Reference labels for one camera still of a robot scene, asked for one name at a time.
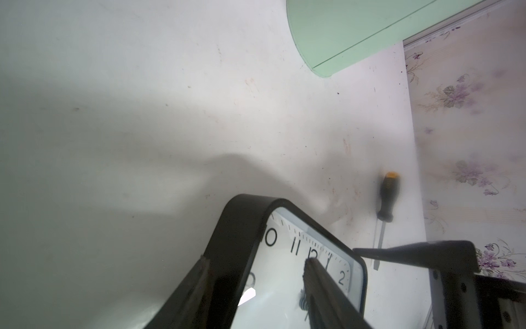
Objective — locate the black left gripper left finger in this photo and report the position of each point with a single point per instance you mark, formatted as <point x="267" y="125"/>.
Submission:
<point x="188" y="306"/>

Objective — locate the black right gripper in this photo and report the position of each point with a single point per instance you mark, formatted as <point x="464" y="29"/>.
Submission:
<point x="459" y="300"/>

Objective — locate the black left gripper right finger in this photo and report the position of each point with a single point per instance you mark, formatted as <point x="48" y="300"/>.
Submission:
<point x="328" y="307"/>

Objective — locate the black square alarm clock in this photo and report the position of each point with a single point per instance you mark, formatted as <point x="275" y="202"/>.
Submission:
<point x="257" y="254"/>

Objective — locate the black handled screwdriver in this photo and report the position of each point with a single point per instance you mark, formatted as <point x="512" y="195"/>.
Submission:
<point x="388" y="194"/>

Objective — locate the green pencil cup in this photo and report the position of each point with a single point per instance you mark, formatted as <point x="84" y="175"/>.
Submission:
<point x="332" y="35"/>

